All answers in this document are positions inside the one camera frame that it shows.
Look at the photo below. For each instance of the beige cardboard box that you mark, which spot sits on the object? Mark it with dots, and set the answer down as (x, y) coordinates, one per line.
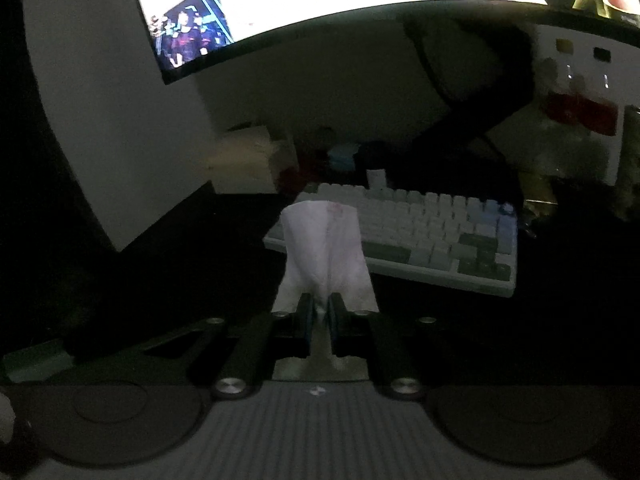
(250, 160)

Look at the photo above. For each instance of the small blue box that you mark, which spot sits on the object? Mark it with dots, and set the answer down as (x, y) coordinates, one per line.
(345, 156)

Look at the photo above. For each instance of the white paper tissue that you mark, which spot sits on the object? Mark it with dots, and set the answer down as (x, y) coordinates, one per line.
(320, 250)

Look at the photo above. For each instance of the white and grey keyboard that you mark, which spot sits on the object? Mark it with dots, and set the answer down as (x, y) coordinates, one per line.
(430, 230)

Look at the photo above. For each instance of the small white container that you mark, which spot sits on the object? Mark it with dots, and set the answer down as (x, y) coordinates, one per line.
(375, 178)

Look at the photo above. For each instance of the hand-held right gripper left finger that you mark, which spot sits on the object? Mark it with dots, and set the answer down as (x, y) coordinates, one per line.
(306, 317)

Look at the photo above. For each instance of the bottle with yellow liquid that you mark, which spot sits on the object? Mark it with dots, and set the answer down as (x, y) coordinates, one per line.
(539, 190)

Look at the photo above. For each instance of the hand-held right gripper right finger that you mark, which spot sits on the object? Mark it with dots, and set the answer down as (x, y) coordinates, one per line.
(336, 317)

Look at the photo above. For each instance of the white computer case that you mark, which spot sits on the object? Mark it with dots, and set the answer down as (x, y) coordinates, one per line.
(110, 110)

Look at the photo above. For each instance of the pale green block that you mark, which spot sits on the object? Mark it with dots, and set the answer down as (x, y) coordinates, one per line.
(37, 362)

